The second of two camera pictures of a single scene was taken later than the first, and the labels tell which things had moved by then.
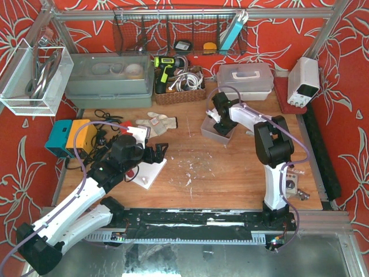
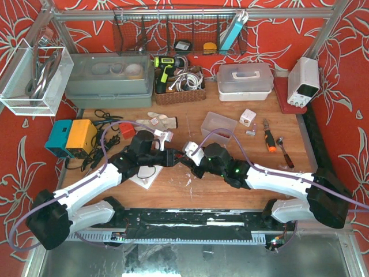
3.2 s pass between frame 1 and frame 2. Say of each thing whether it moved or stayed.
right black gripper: moved
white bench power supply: stayed
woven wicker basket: stayed
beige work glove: stayed
